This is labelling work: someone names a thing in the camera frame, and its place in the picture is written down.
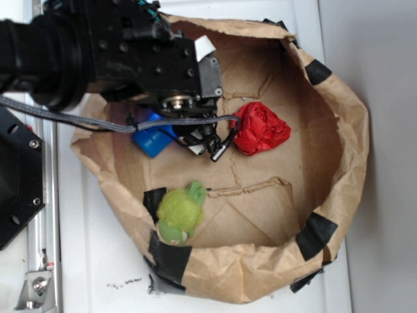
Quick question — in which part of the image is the crumpled red paper ball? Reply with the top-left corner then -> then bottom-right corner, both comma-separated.
233,102 -> 291,156

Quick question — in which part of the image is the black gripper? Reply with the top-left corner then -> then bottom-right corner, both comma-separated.
85,1 -> 223,155

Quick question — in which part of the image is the grey braided cable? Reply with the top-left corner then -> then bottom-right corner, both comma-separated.
0,95 -> 242,162

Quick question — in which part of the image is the brown paper bag bin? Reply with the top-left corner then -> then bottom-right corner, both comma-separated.
72,16 -> 369,303

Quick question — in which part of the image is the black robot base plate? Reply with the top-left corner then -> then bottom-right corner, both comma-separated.
1,107 -> 44,250

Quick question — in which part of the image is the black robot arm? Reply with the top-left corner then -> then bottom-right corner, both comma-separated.
1,1 -> 223,119

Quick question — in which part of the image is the blue plastic bottle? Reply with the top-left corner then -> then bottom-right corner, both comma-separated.
132,125 -> 177,158

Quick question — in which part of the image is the metal corner bracket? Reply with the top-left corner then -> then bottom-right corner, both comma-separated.
14,271 -> 57,312

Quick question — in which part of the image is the aluminium frame rail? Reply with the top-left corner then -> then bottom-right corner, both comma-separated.
24,0 -> 63,313

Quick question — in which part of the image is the green plush toy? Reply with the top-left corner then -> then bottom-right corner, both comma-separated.
156,181 -> 207,246

